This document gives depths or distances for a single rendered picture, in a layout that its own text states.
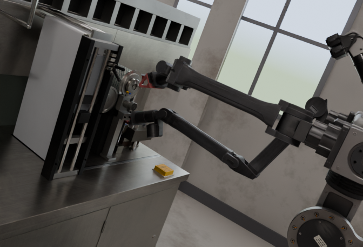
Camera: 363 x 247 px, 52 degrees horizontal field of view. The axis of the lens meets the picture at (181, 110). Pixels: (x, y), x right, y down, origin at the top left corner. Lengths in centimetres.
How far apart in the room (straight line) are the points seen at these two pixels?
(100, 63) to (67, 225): 60
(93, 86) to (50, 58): 24
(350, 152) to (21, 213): 95
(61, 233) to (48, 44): 72
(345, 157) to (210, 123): 275
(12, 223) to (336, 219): 96
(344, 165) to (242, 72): 261
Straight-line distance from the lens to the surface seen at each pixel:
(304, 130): 102
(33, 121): 165
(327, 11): 346
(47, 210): 131
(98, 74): 142
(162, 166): 183
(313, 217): 126
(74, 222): 148
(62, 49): 153
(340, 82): 342
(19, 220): 125
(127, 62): 217
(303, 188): 356
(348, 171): 101
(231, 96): 105
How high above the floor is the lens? 160
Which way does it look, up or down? 13 degrees down
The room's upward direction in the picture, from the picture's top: 21 degrees clockwise
